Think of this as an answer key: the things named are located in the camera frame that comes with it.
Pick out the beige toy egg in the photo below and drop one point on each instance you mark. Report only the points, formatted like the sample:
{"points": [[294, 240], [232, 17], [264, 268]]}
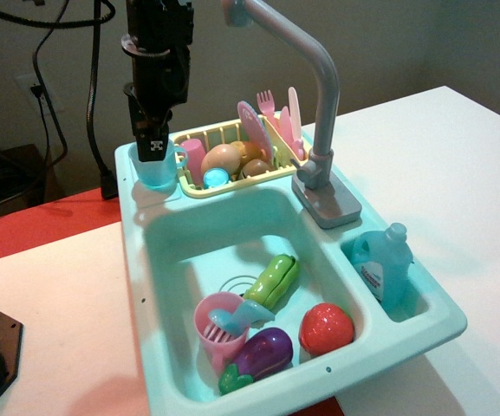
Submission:
{"points": [[224, 156]]}

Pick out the grey toy faucet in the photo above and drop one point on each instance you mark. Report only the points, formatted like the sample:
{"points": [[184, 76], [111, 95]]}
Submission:
{"points": [[321, 192]]}

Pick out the brown toy food pieces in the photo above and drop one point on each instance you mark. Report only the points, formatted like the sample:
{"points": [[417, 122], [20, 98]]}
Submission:
{"points": [[252, 160]]}

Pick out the white wall outlet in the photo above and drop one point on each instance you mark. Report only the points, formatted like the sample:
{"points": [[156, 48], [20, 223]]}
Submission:
{"points": [[27, 82]]}

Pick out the blue toy detergent bottle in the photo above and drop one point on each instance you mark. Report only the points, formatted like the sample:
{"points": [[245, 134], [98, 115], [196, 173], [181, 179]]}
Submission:
{"points": [[382, 260]]}

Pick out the small blue round lid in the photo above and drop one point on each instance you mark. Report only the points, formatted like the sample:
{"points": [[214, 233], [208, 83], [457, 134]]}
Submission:
{"points": [[215, 177]]}

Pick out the blue toy spoon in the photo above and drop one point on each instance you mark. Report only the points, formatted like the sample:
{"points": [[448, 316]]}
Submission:
{"points": [[247, 313]]}

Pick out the green toy vegetable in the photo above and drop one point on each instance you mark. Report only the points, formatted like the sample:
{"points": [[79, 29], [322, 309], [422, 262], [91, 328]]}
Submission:
{"points": [[273, 283]]}

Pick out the yellow dish rack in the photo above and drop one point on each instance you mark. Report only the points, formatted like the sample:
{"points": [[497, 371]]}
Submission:
{"points": [[227, 132]]}

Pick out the pink cup in rack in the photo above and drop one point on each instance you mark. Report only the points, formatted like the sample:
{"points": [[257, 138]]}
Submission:
{"points": [[196, 153]]}

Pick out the pink toy knife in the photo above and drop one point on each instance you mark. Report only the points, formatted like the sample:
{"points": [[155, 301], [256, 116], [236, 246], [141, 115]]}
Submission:
{"points": [[294, 112]]}

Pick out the translucent blue toy cup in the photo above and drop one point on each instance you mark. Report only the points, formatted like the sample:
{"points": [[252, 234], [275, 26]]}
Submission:
{"points": [[161, 173]]}

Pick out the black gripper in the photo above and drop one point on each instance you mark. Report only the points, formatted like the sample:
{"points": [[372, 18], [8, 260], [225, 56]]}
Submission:
{"points": [[158, 39]]}

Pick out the pink fork in cup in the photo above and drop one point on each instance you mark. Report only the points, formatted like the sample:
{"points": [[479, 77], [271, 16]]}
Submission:
{"points": [[214, 333]]}

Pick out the pink toy fork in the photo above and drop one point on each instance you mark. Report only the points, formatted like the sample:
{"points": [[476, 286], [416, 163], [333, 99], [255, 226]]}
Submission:
{"points": [[266, 105]]}

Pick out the red toy strawberry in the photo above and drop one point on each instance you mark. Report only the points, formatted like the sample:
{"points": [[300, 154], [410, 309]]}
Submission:
{"points": [[324, 328]]}

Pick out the pink toy cup in sink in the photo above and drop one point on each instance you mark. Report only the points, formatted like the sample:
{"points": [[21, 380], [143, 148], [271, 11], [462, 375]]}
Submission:
{"points": [[219, 354]]}

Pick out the pink toy plate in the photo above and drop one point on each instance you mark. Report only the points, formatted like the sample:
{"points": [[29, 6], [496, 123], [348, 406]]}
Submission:
{"points": [[255, 128]]}

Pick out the teal toy sink unit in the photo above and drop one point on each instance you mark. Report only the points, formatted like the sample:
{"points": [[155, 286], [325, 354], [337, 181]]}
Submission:
{"points": [[181, 249]]}

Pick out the purple toy eggplant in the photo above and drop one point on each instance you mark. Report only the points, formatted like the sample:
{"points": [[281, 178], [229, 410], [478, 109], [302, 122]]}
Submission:
{"points": [[267, 352]]}

